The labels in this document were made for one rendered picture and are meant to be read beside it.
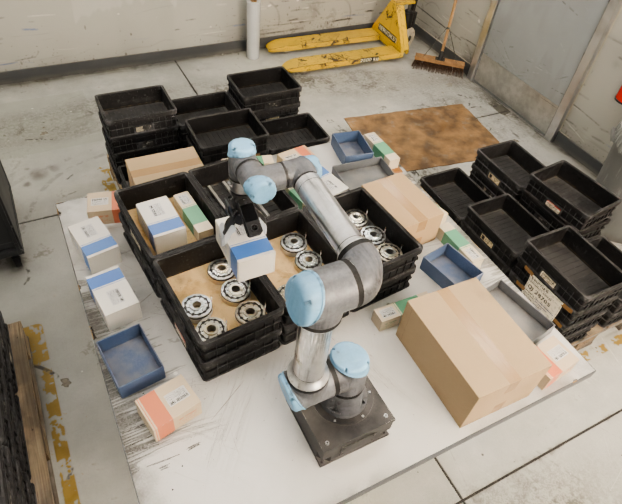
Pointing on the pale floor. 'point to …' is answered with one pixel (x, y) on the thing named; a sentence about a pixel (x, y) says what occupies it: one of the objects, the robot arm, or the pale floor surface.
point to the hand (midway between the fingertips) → (244, 241)
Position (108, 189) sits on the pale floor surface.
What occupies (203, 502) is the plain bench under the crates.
